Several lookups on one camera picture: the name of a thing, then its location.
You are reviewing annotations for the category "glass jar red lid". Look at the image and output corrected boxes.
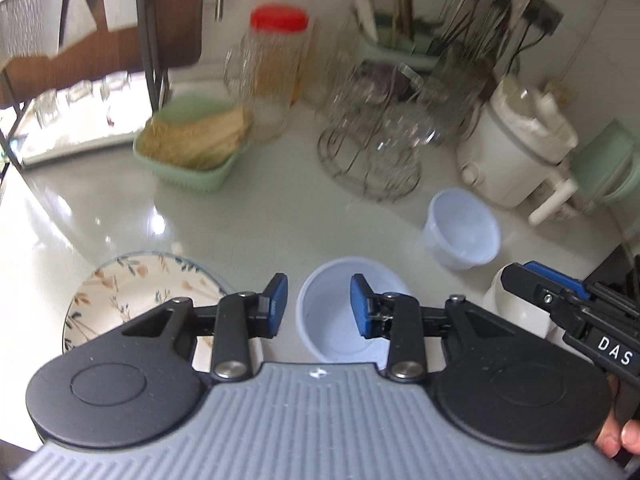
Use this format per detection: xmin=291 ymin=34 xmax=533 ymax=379
xmin=244 ymin=4 xmax=311 ymax=112

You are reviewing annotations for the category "pale green kettle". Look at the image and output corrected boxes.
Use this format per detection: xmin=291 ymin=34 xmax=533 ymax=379
xmin=569 ymin=119 xmax=640 ymax=206

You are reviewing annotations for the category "textured translucent board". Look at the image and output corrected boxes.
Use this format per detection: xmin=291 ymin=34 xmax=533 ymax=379
xmin=0 ymin=0 xmax=107 ymax=57

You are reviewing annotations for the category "wire glass rack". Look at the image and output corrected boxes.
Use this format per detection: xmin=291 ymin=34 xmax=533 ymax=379
xmin=317 ymin=59 xmax=424 ymax=204

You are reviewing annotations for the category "clear glass jar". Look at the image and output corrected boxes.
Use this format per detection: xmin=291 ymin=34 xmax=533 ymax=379
xmin=419 ymin=44 xmax=482 ymax=127

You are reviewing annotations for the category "light blue plastic bowl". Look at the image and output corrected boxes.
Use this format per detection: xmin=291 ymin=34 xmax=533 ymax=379
xmin=422 ymin=188 xmax=502 ymax=271
xmin=296 ymin=257 xmax=412 ymax=365

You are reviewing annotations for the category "clear drinking glass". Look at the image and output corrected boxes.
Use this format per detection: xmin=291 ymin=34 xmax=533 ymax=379
xmin=66 ymin=79 xmax=94 ymax=107
xmin=99 ymin=71 xmax=132 ymax=102
xmin=34 ymin=91 xmax=62 ymax=127

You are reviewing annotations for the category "white ceramic bowl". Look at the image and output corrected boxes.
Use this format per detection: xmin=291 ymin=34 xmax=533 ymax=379
xmin=482 ymin=264 xmax=566 ymax=344

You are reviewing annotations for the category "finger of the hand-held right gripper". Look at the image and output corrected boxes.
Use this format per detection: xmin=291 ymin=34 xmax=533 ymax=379
xmin=502 ymin=263 xmax=557 ymax=311
xmin=523 ymin=260 xmax=591 ymax=302

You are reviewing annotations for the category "tan fibrous scrubber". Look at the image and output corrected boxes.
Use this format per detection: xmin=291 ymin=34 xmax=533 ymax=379
xmin=138 ymin=104 xmax=254 ymax=170

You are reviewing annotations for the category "green white utensil holder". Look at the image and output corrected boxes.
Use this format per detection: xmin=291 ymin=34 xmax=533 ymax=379
xmin=349 ymin=24 xmax=446 ymax=72

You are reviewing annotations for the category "upturned stem glass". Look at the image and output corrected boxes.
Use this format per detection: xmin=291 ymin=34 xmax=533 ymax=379
xmin=329 ymin=59 xmax=397 ymax=127
xmin=379 ymin=104 xmax=442 ymax=162

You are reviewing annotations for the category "utensil holder with chopsticks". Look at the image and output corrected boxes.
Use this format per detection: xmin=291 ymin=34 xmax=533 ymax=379
xmin=349 ymin=0 xmax=426 ymax=42

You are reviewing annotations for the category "person's right hand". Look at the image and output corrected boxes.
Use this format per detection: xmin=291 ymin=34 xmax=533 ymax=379
xmin=594 ymin=375 xmax=640 ymax=460

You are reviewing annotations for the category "green plastic basket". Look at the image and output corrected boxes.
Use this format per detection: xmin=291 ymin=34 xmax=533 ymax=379
xmin=132 ymin=92 xmax=251 ymax=192

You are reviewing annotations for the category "leaf patterned blue rim plate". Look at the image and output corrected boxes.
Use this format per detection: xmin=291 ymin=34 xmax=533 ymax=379
xmin=62 ymin=252 xmax=232 ymax=362

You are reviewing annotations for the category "clear glass mug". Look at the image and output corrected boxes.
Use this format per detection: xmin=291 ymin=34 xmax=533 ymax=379
xmin=223 ymin=34 xmax=294 ymax=146

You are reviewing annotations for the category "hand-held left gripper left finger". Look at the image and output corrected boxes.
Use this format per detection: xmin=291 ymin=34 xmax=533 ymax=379
xmin=120 ymin=272 xmax=290 ymax=382

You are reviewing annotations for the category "black dish rack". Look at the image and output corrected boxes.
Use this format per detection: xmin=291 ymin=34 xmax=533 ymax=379
xmin=0 ymin=0 xmax=172 ymax=171

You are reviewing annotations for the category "white electric cooker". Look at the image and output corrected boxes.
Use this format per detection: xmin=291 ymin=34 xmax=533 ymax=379
xmin=457 ymin=77 xmax=579 ymax=226

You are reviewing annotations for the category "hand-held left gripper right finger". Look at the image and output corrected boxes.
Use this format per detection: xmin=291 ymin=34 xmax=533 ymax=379
xmin=349 ymin=273 xmax=521 ymax=385

